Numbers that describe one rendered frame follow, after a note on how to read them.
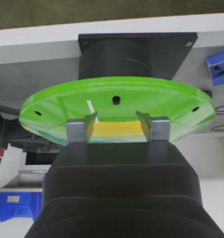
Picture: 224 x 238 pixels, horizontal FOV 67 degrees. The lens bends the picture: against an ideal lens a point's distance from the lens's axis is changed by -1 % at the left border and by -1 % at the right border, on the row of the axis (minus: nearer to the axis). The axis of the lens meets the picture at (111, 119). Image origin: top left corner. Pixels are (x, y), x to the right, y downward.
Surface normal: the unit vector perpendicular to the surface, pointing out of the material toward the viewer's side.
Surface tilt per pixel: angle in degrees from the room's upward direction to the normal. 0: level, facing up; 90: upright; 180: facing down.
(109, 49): 90
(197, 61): 0
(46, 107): 24
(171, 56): 0
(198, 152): 90
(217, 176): 90
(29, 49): 0
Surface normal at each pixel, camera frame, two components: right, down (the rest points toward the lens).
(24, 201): -0.07, -0.46
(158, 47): 0.02, 0.95
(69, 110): -0.14, 0.76
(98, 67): -0.40, -0.28
